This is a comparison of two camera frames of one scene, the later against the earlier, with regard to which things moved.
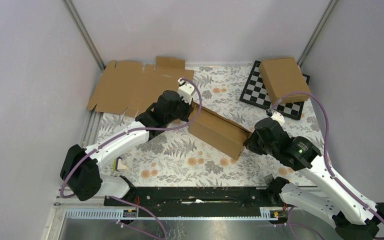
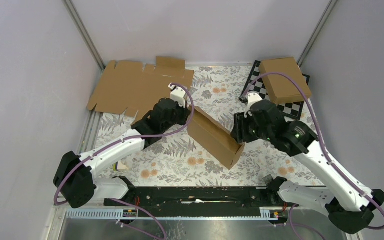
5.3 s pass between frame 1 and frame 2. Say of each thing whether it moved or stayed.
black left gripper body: stayed
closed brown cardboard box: stayed
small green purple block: stayed
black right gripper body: moved
